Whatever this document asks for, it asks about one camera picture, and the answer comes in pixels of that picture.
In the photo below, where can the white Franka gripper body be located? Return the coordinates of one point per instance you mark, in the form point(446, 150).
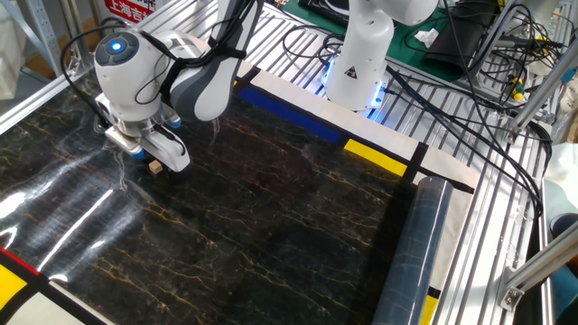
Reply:
point(174, 151)

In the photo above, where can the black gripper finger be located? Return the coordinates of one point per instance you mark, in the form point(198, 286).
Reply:
point(147, 161)
point(166, 170)

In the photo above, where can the small wooden cube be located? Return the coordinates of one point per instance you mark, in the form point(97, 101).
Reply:
point(155, 167)

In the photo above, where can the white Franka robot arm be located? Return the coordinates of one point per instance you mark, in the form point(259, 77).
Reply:
point(361, 54)

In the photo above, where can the black marble pattern mat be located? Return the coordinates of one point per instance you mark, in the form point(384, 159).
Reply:
point(226, 225)

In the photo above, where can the red white Chinese sign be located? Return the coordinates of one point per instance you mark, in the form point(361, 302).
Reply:
point(131, 11)

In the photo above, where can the white plastic sheet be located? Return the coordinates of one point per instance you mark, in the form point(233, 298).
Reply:
point(11, 54)

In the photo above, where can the Mondrian pattern cloth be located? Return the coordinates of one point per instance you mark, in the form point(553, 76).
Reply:
point(375, 155)

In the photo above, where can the green cutting mat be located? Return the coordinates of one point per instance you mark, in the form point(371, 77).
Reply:
point(402, 54)

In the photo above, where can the rolled clear plastic film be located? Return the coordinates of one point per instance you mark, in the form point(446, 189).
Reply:
point(415, 253)

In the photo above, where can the white crumpled paper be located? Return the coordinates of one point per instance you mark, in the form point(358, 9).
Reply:
point(426, 37)

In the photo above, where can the black rolled pouch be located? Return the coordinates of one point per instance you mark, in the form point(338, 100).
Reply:
point(451, 49)

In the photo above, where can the yellow green screwdriver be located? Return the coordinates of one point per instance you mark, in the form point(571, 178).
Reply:
point(518, 90)

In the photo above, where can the white fabric sheet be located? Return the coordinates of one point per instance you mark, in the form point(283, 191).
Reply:
point(564, 180)

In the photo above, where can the teal plastic container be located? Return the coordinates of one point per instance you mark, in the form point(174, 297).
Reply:
point(564, 289)

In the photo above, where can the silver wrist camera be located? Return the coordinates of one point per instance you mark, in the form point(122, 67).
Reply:
point(124, 141)

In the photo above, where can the grey perforated shelf post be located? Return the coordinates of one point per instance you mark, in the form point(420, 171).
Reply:
point(45, 31)

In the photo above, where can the aluminium frame post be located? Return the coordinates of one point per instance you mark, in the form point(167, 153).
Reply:
point(542, 88)
point(494, 36)
point(542, 266)

